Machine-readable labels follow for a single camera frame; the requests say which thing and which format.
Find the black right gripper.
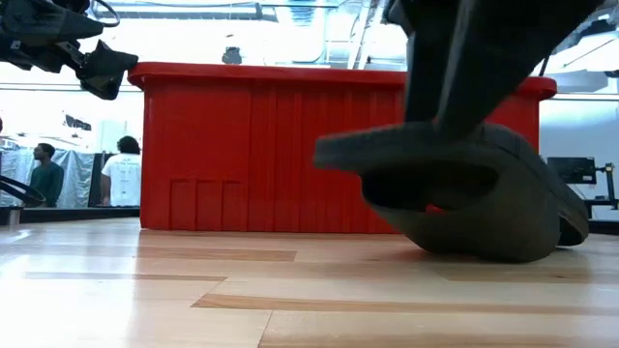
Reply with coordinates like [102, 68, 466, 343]
[384, 0, 604, 139]

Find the grey hanging device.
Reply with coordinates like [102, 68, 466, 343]
[221, 46, 243, 66]

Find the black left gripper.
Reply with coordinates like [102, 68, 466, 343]
[0, 0, 139, 102]

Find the black foam slide sandal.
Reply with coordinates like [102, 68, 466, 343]
[312, 120, 590, 265]

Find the black cabinet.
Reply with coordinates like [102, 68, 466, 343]
[87, 153, 105, 208]

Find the black cable loop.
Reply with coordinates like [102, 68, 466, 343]
[0, 174, 47, 207]

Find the person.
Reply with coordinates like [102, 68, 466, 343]
[100, 134, 142, 208]
[28, 142, 65, 209]

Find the red plastic bin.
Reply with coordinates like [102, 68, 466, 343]
[128, 61, 558, 236]

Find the grey plastic sheet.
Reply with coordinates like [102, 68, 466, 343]
[0, 147, 96, 209]

